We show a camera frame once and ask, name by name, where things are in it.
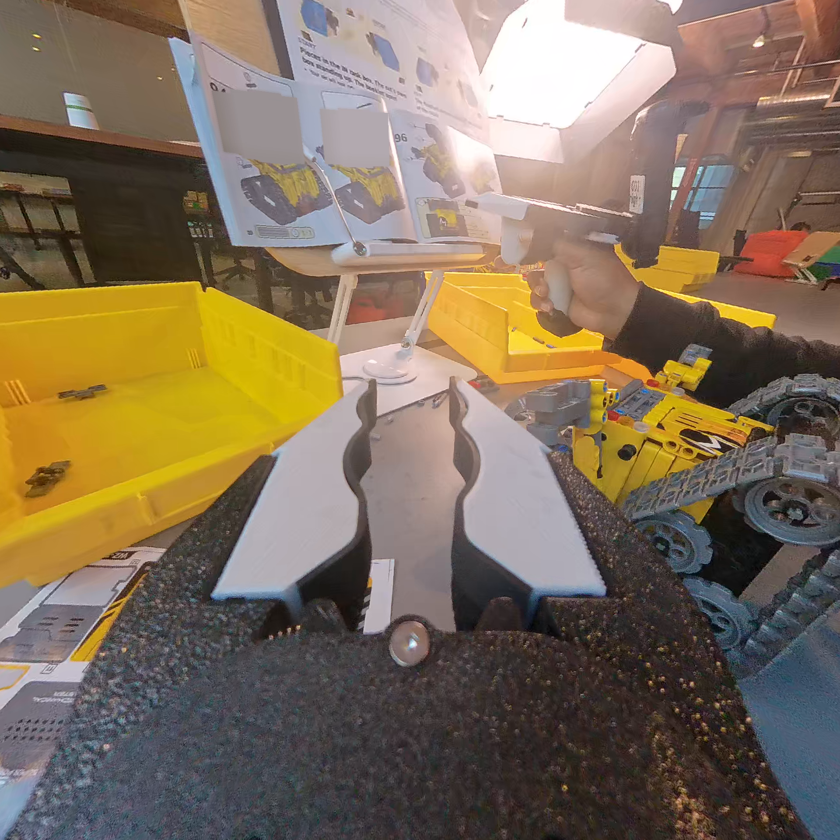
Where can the yellow tracked brick robot model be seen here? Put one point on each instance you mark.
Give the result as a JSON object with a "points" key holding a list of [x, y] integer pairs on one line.
{"points": [[656, 446]]}

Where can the orange beanbag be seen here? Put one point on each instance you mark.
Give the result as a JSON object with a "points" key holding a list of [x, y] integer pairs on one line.
{"points": [[771, 244]]}

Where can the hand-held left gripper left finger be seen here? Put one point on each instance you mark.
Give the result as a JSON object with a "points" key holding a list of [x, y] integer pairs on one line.
{"points": [[295, 525]]}

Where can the robot model instruction booklet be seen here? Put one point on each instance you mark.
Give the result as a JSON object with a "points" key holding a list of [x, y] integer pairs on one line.
{"points": [[367, 203]]}

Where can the white studio light panel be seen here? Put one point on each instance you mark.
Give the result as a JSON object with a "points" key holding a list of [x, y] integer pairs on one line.
{"points": [[564, 65]]}

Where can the dark wooden-top counter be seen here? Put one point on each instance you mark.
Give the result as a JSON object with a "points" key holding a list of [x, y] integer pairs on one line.
{"points": [[131, 216]]}

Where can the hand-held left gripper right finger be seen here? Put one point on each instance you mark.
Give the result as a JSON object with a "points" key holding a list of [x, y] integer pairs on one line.
{"points": [[525, 525]]}

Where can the white green-striped cup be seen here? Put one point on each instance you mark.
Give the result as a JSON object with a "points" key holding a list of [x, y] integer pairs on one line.
{"points": [[82, 111]]}

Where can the grid pane window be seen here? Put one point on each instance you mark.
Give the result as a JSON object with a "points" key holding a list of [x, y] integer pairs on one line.
{"points": [[705, 184]]}

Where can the colourful folding panels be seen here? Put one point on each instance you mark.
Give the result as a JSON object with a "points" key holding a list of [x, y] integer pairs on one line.
{"points": [[820, 256]]}

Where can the white sticker sheet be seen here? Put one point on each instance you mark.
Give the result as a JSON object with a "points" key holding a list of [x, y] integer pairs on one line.
{"points": [[65, 623]]}

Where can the dark brown brick piece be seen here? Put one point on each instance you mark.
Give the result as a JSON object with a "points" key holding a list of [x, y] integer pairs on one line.
{"points": [[47, 478], [82, 392]]}

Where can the white book stand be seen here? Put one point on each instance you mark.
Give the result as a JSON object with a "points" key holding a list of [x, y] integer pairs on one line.
{"points": [[420, 374]]}

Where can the red container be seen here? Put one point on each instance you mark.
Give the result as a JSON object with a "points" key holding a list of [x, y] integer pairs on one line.
{"points": [[377, 312]]}

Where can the person's right hand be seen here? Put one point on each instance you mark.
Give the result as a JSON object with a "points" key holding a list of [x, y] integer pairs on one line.
{"points": [[600, 289]]}

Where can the person's right forearm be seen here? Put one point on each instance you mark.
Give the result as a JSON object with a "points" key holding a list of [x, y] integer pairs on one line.
{"points": [[722, 348]]}

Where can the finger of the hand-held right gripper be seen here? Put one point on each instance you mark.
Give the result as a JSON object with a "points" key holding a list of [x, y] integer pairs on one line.
{"points": [[518, 210]]}

